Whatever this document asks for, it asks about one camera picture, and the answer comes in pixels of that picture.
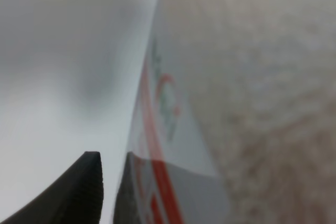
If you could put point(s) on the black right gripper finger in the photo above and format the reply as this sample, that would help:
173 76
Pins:
75 197

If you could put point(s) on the clear plastic drink bottle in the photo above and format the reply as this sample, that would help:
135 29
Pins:
260 78

